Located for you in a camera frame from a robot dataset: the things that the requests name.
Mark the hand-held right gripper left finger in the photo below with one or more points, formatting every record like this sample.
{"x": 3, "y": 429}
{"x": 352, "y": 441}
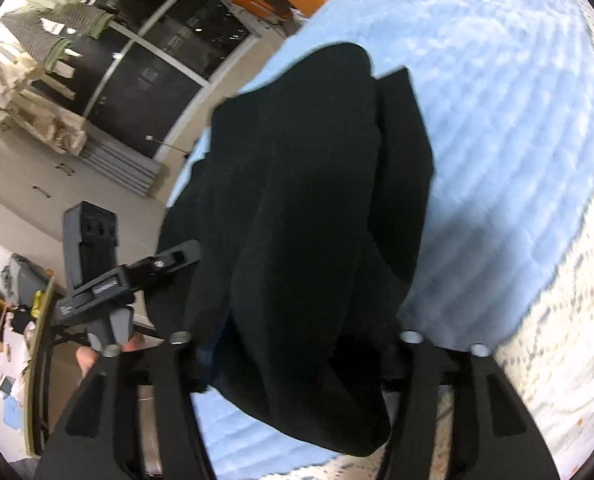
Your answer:
{"x": 177, "y": 375}

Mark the black garment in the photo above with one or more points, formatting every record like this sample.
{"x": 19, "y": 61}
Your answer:
{"x": 302, "y": 210}

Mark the pile of cream clothes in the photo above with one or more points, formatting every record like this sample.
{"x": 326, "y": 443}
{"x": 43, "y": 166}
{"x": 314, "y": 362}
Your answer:
{"x": 52, "y": 130}

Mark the white patterned quilt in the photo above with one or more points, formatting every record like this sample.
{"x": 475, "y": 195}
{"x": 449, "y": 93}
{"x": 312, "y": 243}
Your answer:
{"x": 552, "y": 360}

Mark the grey bag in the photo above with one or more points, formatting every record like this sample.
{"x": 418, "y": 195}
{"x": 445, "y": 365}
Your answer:
{"x": 27, "y": 280}

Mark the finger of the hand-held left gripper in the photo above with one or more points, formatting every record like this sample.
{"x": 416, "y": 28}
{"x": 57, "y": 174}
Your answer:
{"x": 167, "y": 260}

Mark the orange white object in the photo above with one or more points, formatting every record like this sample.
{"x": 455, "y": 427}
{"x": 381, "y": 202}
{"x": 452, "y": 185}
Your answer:
{"x": 254, "y": 5}

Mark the light blue bedsheet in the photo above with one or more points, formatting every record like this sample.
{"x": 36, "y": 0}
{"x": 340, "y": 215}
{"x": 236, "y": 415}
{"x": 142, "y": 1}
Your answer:
{"x": 502, "y": 110}

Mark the person's left hand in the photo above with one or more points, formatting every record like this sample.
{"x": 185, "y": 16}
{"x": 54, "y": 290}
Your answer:
{"x": 84, "y": 360}

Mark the grey folded mat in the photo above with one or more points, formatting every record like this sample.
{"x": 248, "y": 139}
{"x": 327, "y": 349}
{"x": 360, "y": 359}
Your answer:
{"x": 122, "y": 165}

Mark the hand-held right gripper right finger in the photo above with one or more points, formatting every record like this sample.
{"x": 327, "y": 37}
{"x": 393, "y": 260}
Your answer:
{"x": 422, "y": 375}

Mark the striped hanging garment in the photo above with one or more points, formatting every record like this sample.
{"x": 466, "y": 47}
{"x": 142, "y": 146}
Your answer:
{"x": 32, "y": 35}
{"x": 82, "y": 17}

